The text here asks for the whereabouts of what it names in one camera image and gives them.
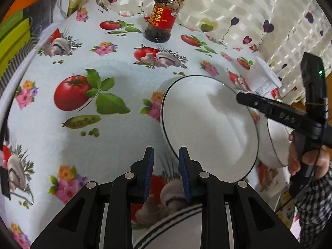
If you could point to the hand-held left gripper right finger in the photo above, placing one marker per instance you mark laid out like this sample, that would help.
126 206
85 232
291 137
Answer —
183 173

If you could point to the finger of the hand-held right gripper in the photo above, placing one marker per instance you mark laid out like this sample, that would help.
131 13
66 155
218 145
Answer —
280 112

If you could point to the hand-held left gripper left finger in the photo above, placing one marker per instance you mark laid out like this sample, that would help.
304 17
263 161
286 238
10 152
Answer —
149 173

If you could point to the white ribbed bowl black rim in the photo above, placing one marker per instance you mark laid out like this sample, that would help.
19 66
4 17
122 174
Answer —
275 145

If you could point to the white plate black rim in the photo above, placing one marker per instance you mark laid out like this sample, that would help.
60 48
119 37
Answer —
207 134
181 228

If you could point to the person's right forearm plaid sleeve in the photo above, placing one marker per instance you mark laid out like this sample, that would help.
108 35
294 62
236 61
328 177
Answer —
316 207

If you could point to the person's right hand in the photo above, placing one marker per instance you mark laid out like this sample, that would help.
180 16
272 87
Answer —
321 160

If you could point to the white plastic tub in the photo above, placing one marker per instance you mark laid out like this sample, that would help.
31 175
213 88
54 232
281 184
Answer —
262 77

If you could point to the vegetable print tablecloth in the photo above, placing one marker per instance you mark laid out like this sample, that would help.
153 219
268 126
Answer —
116 140

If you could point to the cream heart print curtain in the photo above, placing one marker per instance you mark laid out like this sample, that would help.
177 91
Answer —
233 5

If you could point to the chili sauce jar red lid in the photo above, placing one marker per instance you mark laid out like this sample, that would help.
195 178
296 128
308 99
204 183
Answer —
162 18

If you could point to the green box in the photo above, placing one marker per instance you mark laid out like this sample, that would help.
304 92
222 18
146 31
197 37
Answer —
13 41

